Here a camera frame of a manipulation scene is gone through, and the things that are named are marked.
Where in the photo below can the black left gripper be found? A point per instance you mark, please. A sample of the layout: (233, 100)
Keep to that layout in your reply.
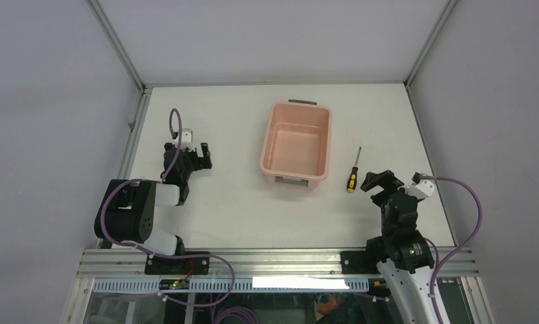
(188, 158)

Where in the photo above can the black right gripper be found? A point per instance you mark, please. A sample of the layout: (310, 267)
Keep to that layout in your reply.
(390, 194)

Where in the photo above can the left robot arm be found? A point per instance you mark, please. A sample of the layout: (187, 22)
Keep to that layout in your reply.
(127, 212)

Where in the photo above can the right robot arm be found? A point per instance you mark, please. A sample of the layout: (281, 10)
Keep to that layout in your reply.
(401, 254)

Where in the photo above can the pink plastic bin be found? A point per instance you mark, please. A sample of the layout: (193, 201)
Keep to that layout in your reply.
(297, 143)

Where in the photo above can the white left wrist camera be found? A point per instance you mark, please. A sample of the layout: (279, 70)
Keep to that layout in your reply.
(186, 140)

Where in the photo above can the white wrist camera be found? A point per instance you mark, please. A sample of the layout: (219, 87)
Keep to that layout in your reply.
(186, 140)
(422, 186)

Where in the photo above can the yellow black handled screwdriver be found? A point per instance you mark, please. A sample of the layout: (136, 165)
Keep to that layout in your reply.
(352, 180)

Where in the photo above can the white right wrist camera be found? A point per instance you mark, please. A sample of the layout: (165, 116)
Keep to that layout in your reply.
(422, 186)

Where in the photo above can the aluminium left frame post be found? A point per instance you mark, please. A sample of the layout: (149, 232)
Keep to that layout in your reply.
(116, 43)

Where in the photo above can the aluminium frame post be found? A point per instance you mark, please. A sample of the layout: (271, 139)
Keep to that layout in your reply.
(116, 43)
(434, 34)

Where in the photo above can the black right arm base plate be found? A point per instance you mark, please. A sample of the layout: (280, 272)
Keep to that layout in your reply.
(359, 262)

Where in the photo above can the aluminium front rail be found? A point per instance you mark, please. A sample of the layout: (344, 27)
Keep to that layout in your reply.
(248, 263)

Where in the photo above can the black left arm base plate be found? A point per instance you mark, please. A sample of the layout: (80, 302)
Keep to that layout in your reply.
(194, 266)

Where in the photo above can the grey slotted cable duct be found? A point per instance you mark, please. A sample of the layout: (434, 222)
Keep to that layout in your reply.
(245, 285)

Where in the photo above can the aluminium right frame post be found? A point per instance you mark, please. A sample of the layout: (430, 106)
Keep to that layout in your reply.
(434, 34)

